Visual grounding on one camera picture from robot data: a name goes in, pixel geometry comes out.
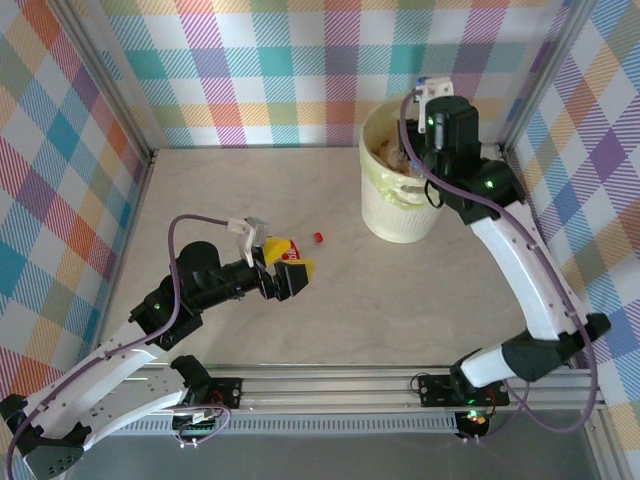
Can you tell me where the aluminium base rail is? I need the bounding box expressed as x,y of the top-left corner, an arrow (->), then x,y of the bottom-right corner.
199,364 -> 609,412

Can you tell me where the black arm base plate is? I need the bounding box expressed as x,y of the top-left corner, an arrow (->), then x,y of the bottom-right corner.
207,377 -> 245,410
417,373 -> 511,407

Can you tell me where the pale yellow bin liner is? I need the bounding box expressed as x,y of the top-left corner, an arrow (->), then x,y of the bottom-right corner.
358,97 -> 446,209

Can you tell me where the aluminium frame post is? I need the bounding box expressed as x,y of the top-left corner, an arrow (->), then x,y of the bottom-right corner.
57,0 -> 157,166
499,0 -> 596,151

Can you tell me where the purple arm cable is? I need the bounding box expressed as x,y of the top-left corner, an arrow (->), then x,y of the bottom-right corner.
399,89 -> 601,444
5,213 -> 236,464

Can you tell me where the slotted grey cable duct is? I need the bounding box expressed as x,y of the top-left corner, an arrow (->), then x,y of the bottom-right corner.
107,417 -> 460,437

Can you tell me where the red label cola bottle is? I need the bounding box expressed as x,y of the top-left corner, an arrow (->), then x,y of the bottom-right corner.
279,231 -> 326,264

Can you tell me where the small wired circuit board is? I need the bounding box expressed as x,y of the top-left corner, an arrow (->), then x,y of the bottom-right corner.
169,412 -> 224,446
457,408 -> 491,441

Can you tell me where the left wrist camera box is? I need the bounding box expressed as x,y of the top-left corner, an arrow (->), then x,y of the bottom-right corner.
225,215 -> 271,267

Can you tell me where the white ribbed bin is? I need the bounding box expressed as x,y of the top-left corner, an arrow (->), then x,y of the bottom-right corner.
358,97 -> 446,245

